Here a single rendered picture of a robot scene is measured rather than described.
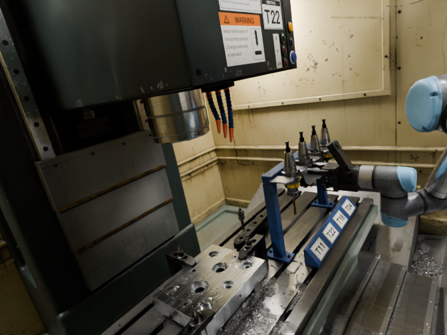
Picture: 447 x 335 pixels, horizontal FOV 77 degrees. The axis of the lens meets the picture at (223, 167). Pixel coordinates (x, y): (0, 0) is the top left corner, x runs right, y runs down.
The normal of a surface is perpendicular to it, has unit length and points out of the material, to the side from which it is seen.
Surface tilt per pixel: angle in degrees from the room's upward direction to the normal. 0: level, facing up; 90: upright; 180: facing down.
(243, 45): 90
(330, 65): 90
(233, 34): 90
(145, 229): 90
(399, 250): 24
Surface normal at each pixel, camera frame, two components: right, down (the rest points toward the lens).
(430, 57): -0.61, 0.36
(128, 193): 0.77, 0.05
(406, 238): -0.42, -0.72
